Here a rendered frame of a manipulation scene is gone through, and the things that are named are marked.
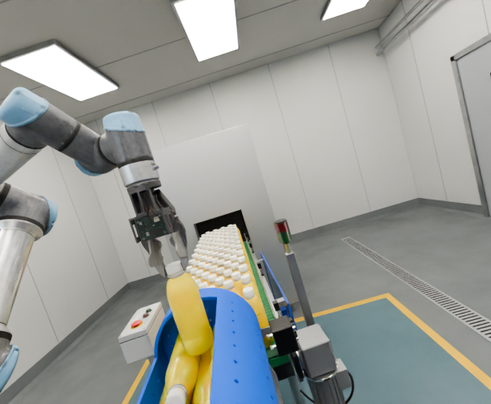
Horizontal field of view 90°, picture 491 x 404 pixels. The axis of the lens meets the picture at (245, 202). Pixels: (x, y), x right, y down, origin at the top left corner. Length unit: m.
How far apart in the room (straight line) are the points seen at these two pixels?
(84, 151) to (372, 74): 5.38
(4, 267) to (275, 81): 4.84
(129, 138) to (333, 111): 4.85
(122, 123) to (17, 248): 0.47
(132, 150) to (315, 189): 4.61
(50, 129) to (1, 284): 0.40
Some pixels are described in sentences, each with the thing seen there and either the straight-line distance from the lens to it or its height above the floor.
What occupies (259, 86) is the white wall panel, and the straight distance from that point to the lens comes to 5.13.
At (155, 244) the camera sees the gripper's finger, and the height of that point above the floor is 1.41.
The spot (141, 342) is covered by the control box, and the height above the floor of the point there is 1.06.
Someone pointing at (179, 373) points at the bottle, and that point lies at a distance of 0.65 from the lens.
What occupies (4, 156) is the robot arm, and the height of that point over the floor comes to 1.68.
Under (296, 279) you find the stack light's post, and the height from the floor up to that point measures 0.97.
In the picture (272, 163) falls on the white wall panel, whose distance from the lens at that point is 4.87.
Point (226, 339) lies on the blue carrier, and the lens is 0.54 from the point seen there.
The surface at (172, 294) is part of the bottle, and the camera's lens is 0.61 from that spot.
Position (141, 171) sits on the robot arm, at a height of 1.57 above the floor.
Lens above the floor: 1.49
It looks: 5 degrees down
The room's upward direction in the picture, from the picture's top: 17 degrees counter-clockwise
